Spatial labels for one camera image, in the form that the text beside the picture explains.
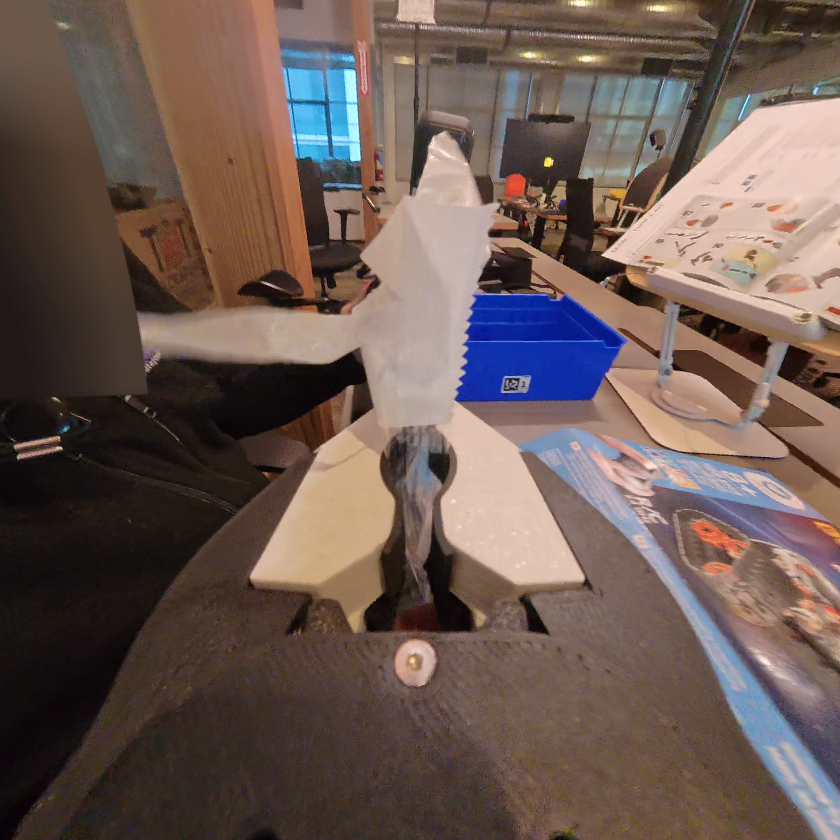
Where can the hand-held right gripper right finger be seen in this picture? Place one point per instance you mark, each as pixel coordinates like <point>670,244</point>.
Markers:
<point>505,525</point>

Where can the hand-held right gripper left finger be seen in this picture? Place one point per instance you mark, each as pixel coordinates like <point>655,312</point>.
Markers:
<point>328,525</point>

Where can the numbered white plastic bag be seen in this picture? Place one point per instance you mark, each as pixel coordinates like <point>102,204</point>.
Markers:
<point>420,295</point>

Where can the blue plastic bin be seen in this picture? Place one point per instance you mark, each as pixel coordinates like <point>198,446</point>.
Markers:
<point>544,354</point>

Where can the blue toy set box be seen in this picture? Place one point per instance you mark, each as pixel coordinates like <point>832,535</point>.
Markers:
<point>722,558</point>

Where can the black office chair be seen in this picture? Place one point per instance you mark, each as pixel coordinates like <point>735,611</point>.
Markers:
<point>484,189</point>
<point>318,223</point>
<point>581,223</point>
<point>646,187</point>

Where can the black chair armrest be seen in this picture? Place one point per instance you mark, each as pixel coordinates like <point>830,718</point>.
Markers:
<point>275,285</point>
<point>282,453</point>

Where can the black case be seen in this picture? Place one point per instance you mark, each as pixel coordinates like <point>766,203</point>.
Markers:
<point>508,272</point>

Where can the white book stand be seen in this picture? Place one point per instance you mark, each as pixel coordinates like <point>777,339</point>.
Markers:
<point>695,420</point>

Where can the brown cardboard moving box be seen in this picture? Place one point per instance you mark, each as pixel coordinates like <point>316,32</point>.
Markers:
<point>170,256</point>

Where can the black metal pole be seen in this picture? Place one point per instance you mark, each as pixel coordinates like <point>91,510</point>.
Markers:
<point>709,85</point>

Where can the white instruction sheet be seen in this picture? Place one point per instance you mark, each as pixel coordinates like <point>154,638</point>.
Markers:
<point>754,151</point>

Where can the toy instruction booklet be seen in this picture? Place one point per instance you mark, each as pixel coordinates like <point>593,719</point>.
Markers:
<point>754,256</point>

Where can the black wall monitor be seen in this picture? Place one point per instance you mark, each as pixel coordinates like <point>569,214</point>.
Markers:
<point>544,148</point>

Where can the wooden post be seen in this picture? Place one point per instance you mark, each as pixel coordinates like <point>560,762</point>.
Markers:
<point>229,164</point>

